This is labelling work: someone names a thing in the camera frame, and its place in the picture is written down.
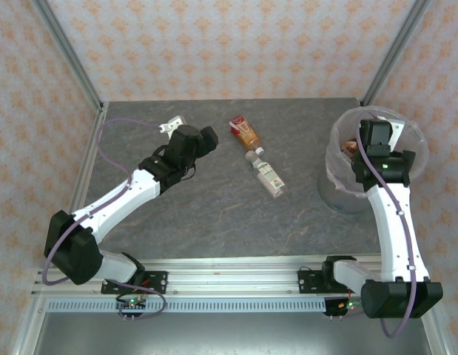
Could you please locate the brown coffee drink bottle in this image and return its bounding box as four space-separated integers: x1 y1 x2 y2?
341 138 362 159

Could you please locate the clear plastic bin liner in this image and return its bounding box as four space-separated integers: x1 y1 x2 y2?
324 105 431 199

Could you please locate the translucent plastic bin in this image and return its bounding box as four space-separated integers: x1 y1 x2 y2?
317 105 431 216

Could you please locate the green and white label bottle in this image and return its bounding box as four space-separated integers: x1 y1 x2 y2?
245 149 288 200

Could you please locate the grey metal lower shelf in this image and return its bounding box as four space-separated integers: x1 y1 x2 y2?
28 312 437 355

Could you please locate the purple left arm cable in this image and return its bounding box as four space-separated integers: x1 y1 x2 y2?
41 118 167 322

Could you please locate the aluminium frame post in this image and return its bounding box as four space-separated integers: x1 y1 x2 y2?
30 0 106 112
360 0 433 107

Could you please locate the aluminium side rail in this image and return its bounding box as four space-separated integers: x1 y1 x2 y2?
50 102 110 268

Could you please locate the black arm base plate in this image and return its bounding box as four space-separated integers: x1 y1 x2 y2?
297 269 363 296
101 271 169 296

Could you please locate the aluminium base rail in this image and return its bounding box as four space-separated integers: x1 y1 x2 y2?
31 258 440 297

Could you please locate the slotted grey cable duct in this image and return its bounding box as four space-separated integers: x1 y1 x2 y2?
46 298 328 314

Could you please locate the aluminium frame beam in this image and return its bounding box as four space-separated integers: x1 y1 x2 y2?
422 314 454 355
12 295 48 355

